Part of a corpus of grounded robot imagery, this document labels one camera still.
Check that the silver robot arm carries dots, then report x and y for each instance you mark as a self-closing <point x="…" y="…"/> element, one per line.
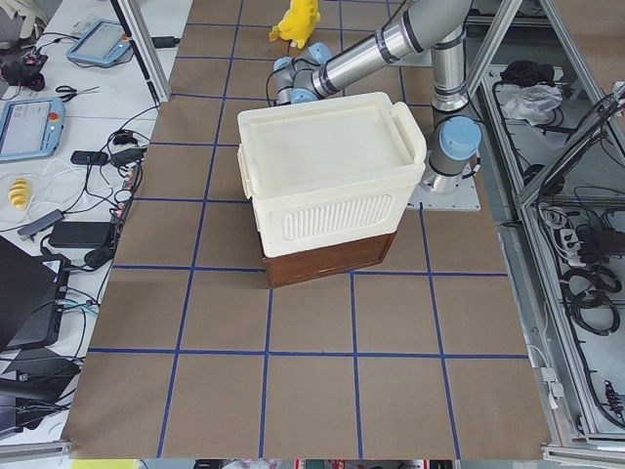
<point x="434" y="27"/>

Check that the dark wooden drawer cabinet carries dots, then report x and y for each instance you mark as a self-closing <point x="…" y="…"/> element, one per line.
<point x="328" y="260"/>

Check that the cream plastic storage box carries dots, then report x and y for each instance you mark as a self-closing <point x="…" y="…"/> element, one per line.
<point x="329" y="172"/>

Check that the yellow plush dinosaur toy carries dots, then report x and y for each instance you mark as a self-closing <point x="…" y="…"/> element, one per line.
<point x="297" y="24"/>

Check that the black power adapter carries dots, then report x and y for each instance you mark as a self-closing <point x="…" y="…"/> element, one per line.
<point x="69" y="234"/>

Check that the white crumpled cloth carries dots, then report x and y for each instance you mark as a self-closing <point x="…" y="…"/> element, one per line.
<point x="536" y="104"/>

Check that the black cloth bundle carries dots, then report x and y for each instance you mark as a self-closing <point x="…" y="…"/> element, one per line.
<point x="528" y="73"/>

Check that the black scissors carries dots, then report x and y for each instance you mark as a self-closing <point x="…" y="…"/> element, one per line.
<point x="67" y="93"/>

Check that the black laptop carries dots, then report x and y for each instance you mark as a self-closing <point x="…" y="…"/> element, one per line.
<point x="31" y="289"/>

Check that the blue teach pendant far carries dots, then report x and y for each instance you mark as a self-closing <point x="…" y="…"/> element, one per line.
<point x="103" y="45"/>

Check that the blue teach pendant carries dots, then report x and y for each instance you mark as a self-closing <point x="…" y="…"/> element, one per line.
<point x="31" y="128"/>
<point x="103" y="45"/>

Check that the yellow toy on desk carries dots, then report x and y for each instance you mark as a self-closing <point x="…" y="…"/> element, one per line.
<point x="20" y="193"/>

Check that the blue teach pendant near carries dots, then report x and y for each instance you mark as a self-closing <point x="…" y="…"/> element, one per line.
<point x="31" y="128"/>

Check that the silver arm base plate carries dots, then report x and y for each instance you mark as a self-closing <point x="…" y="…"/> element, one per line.
<point x="436" y="192"/>

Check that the aluminium frame rack right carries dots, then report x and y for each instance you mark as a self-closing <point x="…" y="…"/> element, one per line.
<point x="560" y="203"/>

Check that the aluminium frame post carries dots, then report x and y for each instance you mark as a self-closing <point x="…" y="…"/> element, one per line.
<point x="131" y="18"/>

